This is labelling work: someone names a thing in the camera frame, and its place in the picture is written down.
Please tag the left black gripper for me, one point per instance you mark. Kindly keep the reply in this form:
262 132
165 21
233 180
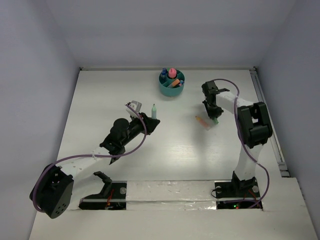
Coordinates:
149 121

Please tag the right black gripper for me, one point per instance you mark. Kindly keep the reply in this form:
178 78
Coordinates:
213 114

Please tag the green tip clear highlighter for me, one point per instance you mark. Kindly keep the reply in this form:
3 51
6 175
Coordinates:
154 112

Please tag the orange tip clear highlighter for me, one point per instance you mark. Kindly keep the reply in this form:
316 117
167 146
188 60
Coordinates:
174 84

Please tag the orange tip pink highlighter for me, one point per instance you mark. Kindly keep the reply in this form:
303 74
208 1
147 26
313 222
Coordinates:
204 123

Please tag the blue cap white pen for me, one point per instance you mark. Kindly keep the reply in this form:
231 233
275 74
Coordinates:
163 74

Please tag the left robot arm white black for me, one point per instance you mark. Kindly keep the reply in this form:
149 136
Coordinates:
53 191

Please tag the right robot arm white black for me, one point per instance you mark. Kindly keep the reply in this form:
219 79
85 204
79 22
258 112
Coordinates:
253 126

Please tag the teal round organizer container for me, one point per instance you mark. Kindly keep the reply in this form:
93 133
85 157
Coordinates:
171 82

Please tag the pink topped centre tube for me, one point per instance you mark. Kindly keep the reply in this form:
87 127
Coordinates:
172 73

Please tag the foil covered front board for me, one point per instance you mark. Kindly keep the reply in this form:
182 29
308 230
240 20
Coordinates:
181 195

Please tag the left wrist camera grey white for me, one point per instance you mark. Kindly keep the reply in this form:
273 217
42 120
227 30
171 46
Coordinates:
133 108

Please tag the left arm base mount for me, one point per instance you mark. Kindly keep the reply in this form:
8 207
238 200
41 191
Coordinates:
112 196

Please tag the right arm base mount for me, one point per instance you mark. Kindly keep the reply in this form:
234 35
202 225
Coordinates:
228 198

